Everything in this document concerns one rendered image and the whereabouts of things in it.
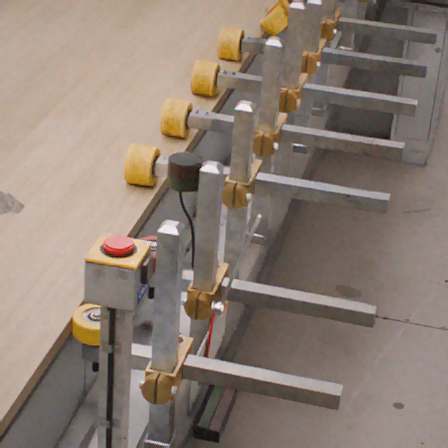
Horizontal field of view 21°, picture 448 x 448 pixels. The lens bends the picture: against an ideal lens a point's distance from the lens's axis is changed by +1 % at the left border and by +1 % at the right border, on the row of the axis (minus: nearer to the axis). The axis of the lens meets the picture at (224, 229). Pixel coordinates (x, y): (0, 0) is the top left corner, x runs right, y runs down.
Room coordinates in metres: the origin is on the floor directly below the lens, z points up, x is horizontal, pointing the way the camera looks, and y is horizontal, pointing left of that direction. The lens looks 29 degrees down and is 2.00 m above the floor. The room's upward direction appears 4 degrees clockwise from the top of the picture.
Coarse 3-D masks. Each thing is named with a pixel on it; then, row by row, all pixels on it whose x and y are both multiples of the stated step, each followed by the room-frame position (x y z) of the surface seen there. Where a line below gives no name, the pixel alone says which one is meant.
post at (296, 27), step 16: (288, 16) 2.57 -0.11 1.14; (304, 16) 2.57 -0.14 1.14; (288, 32) 2.57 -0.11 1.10; (304, 32) 2.59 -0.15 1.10; (288, 48) 2.57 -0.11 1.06; (288, 64) 2.57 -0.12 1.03; (288, 80) 2.57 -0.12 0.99; (288, 144) 2.56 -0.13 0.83; (288, 160) 2.56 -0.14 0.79; (288, 176) 2.58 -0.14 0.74
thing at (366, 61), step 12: (252, 48) 2.88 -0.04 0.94; (264, 48) 2.88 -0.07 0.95; (324, 48) 2.87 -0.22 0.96; (324, 60) 2.85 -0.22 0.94; (336, 60) 2.84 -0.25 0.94; (348, 60) 2.83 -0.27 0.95; (360, 60) 2.83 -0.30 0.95; (372, 60) 2.82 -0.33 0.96; (384, 60) 2.82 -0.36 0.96; (396, 60) 2.82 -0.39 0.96; (408, 60) 2.83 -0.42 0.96; (396, 72) 2.81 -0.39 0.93; (408, 72) 2.80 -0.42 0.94; (420, 72) 2.80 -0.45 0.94
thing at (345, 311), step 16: (192, 272) 1.91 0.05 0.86; (224, 288) 1.87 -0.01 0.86; (240, 288) 1.86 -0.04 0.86; (256, 288) 1.87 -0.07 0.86; (272, 288) 1.87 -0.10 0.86; (256, 304) 1.85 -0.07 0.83; (272, 304) 1.85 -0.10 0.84; (288, 304) 1.84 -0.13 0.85; (304, 304) 1.84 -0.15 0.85; (320, 304) 1.83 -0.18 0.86; (336, 304) 1.83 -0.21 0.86; (352, 304) 1.84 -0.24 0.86; (336, 320) 1.82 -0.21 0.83; (352, 320) 1.82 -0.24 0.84; (368, 320) 1.81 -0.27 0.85
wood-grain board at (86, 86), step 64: (0, 0) 3.22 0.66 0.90; (64, 0) 3.26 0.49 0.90; (128, 0) 3.31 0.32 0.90; (192, 0) 3.35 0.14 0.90; (256, 0) 3.39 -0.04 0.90; (0, 64) 2.75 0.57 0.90; (64, 64) 2.78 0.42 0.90; (128, 64) 2.82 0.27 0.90; (192, 64) 2.85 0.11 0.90; (0, 128) 2.38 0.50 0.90; (64, 128) 2.41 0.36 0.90; (128, 128) 2.44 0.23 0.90; (192, 128) 2.46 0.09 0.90; (64, 192) 2.11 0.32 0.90; (128, 192) 2.13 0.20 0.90; (0, 256) 1.85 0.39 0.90; (64, 256) 1.86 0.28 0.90; (0, 320) 1.64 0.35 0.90; (64, 320) 1.66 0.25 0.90; (0, 384) 1.47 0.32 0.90
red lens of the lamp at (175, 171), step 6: (168, 162) 1.85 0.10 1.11; (168, 168) 1.85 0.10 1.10; (174, 168) 1.83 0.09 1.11; (180, 168) 1.83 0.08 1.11; (186, 168) 1.83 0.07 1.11; (192, 168) 1.83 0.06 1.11; (198, 168) 1.84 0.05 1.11; (174, 174) 1.83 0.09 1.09; (180, 174) 1.83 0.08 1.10; (186, 174) 1.83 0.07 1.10; (192, 174) 1.83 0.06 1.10; (198, 174) 1.84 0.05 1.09
